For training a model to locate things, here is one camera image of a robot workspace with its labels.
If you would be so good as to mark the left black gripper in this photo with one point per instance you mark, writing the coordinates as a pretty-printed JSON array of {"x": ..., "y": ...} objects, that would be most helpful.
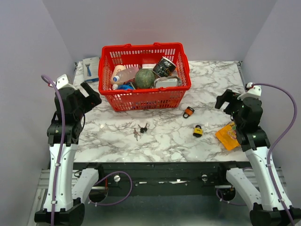
[{"x": 92, "y": 100}]

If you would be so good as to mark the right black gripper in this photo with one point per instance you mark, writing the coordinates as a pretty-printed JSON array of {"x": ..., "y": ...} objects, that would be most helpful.
[{"x": 230, "y": 96}]

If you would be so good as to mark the orange black padlock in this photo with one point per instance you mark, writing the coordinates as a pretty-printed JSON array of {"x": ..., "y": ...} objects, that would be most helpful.
[{"x": 188, "y": 112}]

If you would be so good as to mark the black head key set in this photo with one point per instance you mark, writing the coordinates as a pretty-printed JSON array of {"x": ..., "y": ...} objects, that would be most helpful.
[{"x": 143, "y": 129}]

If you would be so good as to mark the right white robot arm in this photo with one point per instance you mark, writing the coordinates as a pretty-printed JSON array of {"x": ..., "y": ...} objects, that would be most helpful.
[{"x": 267, "y": 202}]

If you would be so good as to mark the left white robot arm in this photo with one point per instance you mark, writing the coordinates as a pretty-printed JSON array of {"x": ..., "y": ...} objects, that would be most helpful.
[{"x": 65, "y": 202}]

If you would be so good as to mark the silver key bunch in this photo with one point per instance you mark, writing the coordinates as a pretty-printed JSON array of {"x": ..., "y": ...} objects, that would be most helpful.
[{"x": 136, "y": 134}]

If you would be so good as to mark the blue razor package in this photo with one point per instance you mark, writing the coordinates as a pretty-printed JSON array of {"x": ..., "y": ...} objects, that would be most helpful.
[{"x": 90, "y": 69}]

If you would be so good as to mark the orange snack bag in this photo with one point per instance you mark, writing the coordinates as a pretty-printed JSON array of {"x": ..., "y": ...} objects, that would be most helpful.
[{"x": 227, "y": 136}]

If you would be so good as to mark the blue object in basket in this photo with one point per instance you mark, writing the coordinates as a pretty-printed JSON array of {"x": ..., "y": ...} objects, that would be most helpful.
[{"x": 125, "y": 87}]

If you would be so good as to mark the pink lotion bottle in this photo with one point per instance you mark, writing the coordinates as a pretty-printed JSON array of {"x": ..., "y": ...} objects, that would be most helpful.
[{"x": 121, "y": 74}]

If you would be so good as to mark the yellow black padlock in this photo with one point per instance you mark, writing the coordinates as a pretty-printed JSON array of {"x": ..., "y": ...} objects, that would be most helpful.
[{"x": 198, "y": 132}]

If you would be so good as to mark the green round melon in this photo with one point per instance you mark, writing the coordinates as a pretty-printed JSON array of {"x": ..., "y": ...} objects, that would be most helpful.
[{"x": 144, "y": 79}]

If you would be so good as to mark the red plastic shopping basket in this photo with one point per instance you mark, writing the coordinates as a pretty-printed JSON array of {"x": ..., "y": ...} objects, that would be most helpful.
[{"x": 135, "y": 55}]

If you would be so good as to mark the silver tin container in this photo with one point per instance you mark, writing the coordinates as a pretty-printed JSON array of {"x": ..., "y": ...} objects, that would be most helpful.
[{"x": 165, "y": 82}]

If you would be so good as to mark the white box in basket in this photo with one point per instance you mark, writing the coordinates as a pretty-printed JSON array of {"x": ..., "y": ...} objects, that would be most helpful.
[{"x": 148, "y": 66}]

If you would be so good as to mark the black printed can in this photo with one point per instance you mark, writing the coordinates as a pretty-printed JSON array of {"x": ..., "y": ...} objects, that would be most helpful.
[{"x": 164, "y": 67}]

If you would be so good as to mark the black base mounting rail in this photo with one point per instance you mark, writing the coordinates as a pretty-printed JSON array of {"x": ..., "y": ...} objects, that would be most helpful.
[{"x": 165, "y": 178}]

